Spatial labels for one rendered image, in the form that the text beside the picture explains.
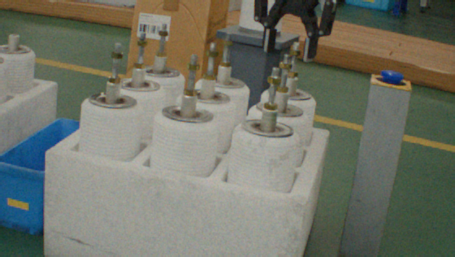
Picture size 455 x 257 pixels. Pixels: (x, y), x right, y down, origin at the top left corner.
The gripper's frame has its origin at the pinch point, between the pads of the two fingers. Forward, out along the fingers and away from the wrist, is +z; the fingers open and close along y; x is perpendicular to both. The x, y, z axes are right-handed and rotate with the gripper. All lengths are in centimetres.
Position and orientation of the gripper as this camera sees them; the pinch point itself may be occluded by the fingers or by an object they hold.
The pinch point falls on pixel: (288, 48)
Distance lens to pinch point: 115.3
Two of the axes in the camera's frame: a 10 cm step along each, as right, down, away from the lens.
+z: -1.2, 9.5, 2.8
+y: -8.3, -2.5, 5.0
